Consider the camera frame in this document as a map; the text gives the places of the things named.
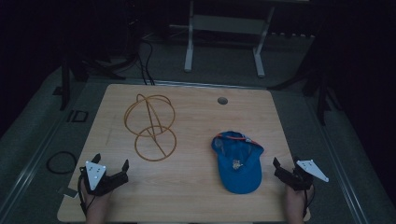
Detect person's right hand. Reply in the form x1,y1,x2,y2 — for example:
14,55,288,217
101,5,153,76
285,184,314,216

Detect person's left hand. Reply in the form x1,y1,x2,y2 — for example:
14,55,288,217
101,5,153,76
81,179,112,216

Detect white metal desk frame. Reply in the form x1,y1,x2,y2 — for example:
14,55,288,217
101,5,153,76
169,0,312,79

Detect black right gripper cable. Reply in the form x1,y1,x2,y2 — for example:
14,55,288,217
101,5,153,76
302,184,317,218

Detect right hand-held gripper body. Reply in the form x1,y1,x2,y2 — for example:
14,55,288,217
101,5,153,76
274,159,330,191

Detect black floor cables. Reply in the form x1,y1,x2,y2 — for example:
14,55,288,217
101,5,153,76
135,38,156,86

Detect gold wire hat stand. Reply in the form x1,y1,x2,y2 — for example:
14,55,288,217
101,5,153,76
123,93,177,162

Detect small black rectangular frame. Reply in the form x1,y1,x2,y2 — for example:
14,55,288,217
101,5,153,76
66,109,90,123

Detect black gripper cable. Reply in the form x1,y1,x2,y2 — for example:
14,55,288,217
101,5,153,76
302,184,317,218
77,167,96,217

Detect black coiled floor cable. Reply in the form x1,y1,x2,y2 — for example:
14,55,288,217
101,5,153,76
46,150,78,175

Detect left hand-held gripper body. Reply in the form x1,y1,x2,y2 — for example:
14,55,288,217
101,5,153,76
78,160,130,197

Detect black tripod stand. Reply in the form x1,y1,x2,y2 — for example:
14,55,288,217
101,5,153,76
266,59,344,127
52,46,139,112

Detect blue baseball cap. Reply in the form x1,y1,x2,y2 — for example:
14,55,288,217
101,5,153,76
211,130,265,195

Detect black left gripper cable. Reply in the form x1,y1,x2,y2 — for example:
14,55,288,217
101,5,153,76
77,167,96,217

